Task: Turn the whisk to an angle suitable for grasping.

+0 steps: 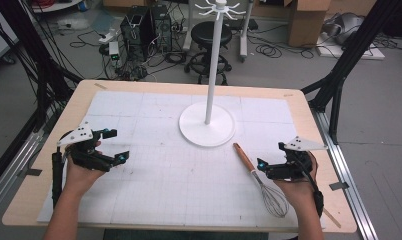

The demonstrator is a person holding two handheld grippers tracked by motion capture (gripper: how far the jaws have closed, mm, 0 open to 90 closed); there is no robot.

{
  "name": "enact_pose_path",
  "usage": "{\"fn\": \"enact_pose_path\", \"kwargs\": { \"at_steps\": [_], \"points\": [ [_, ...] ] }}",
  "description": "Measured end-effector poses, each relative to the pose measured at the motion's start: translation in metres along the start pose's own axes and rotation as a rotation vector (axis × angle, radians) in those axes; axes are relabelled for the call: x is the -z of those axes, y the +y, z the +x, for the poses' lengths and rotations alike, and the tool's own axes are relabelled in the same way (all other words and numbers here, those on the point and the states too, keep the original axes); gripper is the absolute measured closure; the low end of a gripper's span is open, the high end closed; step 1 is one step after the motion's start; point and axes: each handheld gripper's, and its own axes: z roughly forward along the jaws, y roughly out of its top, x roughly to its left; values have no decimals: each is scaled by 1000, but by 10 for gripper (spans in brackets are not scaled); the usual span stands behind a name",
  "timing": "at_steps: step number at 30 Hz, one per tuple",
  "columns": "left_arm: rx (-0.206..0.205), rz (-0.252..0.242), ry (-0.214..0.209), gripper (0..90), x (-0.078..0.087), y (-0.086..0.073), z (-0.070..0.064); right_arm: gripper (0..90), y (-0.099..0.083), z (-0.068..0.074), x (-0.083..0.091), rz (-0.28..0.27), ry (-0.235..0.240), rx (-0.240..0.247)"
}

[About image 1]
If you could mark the large cardboard box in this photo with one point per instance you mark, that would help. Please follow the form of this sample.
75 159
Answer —
305 26

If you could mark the white hook rack stand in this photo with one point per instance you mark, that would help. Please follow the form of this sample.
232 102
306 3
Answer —
207 128

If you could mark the black round stool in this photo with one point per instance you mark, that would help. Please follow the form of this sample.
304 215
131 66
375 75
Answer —
210 33

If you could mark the white stand leg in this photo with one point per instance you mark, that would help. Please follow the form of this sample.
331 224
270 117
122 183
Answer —
189 26
244 33

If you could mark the person's right hand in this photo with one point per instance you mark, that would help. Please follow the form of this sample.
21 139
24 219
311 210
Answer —
299 193

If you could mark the white box with green light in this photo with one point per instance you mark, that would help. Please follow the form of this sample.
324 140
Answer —
114 50

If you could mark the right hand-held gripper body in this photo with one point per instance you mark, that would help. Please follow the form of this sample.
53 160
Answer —
289 170

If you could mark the white grid mat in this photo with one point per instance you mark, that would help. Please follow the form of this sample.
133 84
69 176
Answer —
162 186

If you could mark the beige tape strip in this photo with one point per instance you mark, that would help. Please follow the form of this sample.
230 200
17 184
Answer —
100 86

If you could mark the white power strip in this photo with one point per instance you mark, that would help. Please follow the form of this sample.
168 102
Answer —
109 36

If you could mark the dark tape strip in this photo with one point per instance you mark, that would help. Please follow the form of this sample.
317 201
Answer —
34 172

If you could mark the grey vacuum cleaner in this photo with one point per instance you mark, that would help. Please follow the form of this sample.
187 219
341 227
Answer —
347 26

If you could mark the person's left hand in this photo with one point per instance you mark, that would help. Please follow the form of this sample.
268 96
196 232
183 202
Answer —
77 180

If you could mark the black open computer tower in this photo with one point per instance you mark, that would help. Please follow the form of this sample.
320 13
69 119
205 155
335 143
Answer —
135 33

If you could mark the white round table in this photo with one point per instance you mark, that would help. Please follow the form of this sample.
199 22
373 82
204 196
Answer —
55 6

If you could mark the grey tape strip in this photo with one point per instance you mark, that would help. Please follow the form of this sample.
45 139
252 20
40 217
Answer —
339 186

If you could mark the black closed computer tower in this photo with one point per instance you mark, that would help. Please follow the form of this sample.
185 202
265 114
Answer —
162 30

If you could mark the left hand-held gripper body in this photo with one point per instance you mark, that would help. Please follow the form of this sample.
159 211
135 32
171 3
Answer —
85 156

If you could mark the white flat board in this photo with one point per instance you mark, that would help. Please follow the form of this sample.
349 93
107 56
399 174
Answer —
362 53

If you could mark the black metal frame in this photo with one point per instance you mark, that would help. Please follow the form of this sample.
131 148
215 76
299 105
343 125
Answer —
39 66
349 60

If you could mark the aluminium rail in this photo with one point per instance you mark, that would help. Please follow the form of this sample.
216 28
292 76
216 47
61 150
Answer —
12 173
349 173

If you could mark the thin wooden stick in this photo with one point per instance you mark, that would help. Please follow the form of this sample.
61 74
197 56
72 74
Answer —
332 218

